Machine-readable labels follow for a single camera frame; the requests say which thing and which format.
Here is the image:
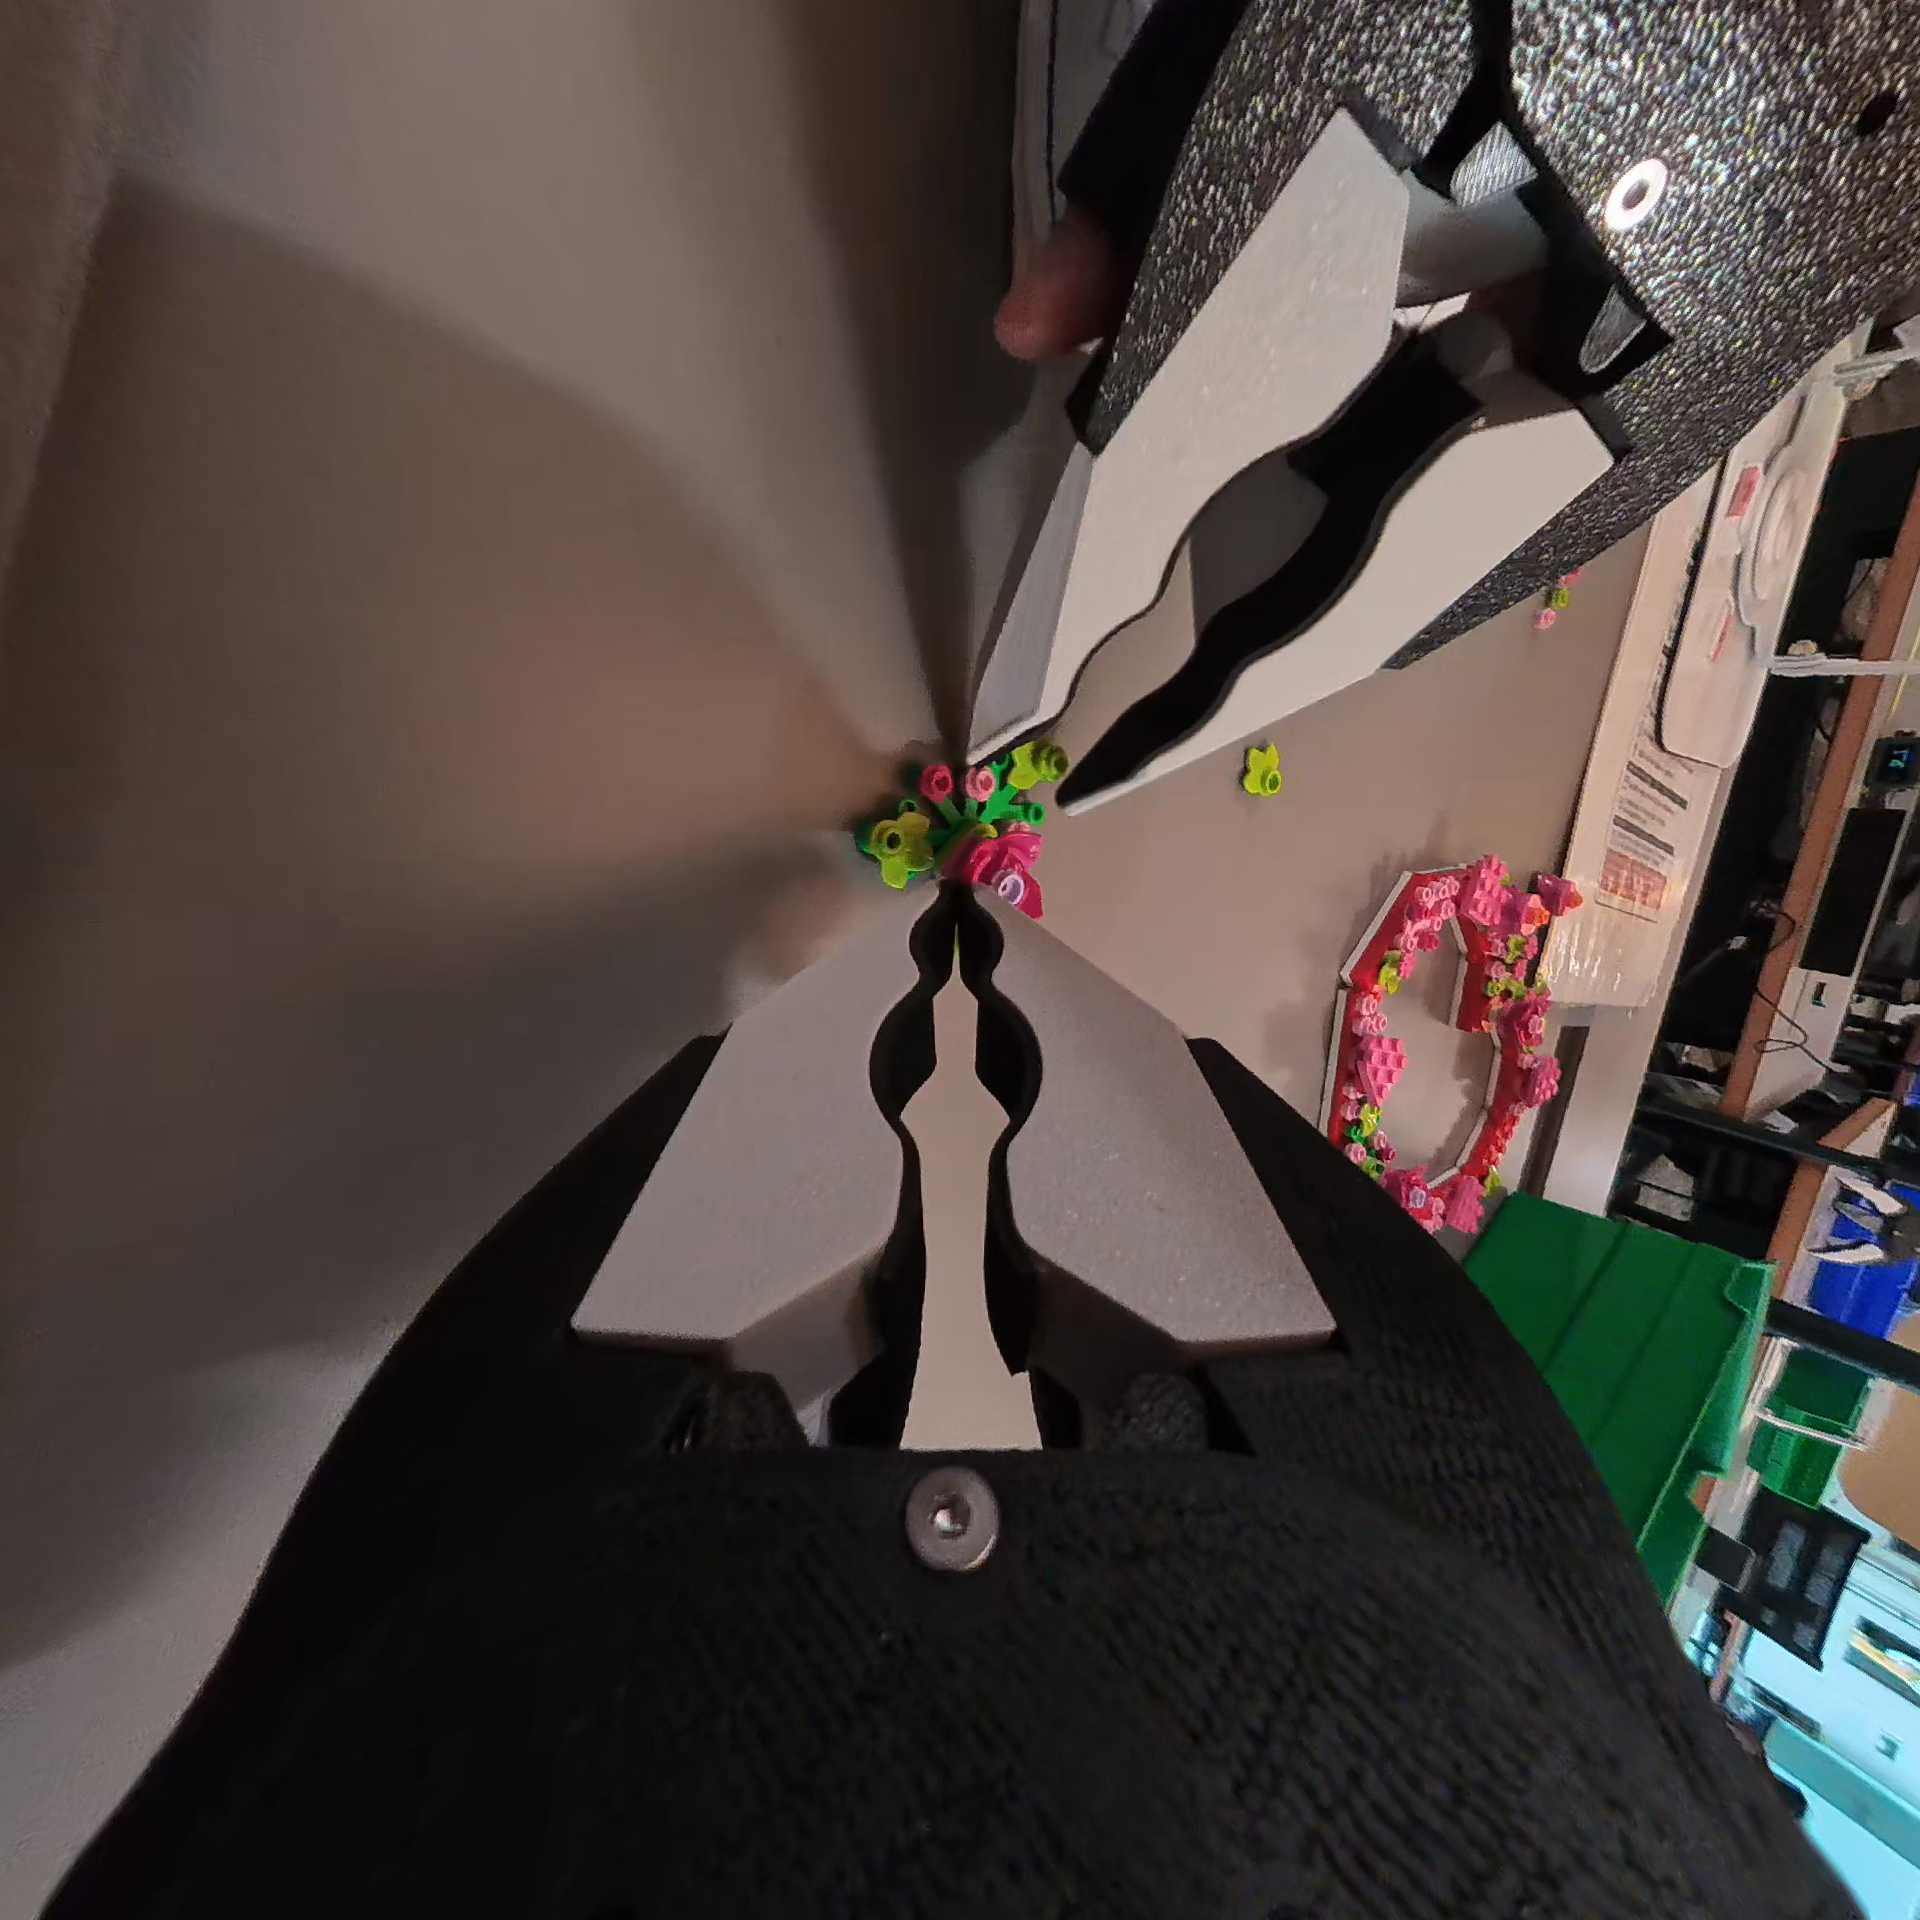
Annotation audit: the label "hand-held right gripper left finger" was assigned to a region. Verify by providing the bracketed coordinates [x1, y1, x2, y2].
[569, 881, 962, 1448]

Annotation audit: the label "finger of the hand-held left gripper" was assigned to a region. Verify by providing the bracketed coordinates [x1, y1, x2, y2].
[965, 109, 1417, 761]
[1049, 333, 1636, 817]

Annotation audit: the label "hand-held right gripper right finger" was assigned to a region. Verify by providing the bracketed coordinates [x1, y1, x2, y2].
[961, 885, 1340, 1448]

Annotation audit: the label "magenta lego rose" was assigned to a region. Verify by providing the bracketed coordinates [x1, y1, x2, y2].
[944, 822, 1046, 920]

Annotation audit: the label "green lego flower stem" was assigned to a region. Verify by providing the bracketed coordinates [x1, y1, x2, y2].
[853, 738, 1070, 896]

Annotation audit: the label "person's left hand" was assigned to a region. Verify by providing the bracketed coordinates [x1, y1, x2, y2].
[994, 200, 1124, 361]

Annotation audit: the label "white instruction booklet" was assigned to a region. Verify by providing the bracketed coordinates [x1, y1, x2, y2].
[1558, 450, 1728, 924]

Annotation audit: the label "white sheet with round cut-outs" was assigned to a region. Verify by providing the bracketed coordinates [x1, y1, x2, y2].
[1657, 393, 1853, 769]

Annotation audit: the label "green box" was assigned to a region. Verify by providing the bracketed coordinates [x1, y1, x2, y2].
[1464, 1190, 1778, 1606]

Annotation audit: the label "clear plastic bag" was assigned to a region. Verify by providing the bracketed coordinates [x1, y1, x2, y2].
[1542, 896, 1644, 1009]

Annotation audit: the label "black monitor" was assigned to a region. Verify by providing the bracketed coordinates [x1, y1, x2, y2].
[1798, 807, 1910, 975]

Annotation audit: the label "green ribbed crate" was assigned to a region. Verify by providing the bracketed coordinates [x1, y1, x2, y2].
[1744, 1350, 1876, 1502]

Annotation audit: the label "blue storage bins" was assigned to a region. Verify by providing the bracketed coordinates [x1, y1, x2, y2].
[1808, 1182, 1920, 1340]

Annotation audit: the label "black device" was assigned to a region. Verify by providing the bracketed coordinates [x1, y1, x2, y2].
[1697, 1485, 1875, 1670]

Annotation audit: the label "cardboard box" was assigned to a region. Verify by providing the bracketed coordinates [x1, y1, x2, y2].
[1837, 1318, 1920, 1518]

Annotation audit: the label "red heart lego frame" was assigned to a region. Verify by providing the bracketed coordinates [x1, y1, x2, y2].
[1323, 852, 1587, 1239]

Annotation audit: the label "wooden post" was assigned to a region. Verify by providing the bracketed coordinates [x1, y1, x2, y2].
[1721, 487, 1920, 1119]

